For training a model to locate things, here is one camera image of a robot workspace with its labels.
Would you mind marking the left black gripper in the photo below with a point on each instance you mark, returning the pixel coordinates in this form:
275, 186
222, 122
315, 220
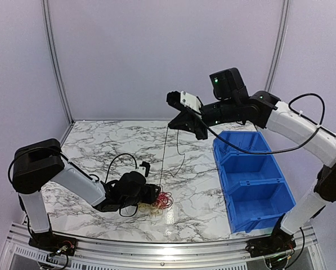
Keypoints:
151, 196

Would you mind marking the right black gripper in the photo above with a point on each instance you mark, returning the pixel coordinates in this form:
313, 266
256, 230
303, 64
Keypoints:
183, 120

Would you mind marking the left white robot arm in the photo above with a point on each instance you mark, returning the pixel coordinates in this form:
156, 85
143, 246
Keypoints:
35, 165

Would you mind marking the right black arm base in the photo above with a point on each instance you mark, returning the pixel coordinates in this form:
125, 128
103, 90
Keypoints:
278, 241

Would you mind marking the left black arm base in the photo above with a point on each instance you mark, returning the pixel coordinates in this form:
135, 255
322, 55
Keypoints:
53, 243

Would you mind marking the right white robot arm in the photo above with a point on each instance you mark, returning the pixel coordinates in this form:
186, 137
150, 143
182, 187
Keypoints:
263, 109

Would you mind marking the middle blue storage bin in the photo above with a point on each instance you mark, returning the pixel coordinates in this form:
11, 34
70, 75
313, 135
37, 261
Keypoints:
236, 169

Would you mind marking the blue storage bin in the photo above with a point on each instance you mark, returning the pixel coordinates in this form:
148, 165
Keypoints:
247, 141
257, 205
236, 169

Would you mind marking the far blue storage bin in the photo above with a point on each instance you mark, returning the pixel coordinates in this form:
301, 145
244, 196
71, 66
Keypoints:
247, 141

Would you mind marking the near blue storage bin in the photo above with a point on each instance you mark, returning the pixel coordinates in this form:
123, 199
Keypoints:
257, 205

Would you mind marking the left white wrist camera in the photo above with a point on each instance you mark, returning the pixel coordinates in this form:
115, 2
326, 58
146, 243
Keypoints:
144, 169

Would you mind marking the aluminium front frame rail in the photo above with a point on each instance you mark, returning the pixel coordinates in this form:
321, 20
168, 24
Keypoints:
104, 254

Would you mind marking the right aluminium corner post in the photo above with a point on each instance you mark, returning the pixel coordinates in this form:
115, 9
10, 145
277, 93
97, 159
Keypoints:
279, 44

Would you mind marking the aluminium corner post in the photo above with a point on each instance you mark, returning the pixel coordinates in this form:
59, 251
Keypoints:
48, 25
279, 44

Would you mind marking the left aluminium corner post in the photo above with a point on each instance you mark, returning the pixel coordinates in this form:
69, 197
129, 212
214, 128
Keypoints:
48, 25

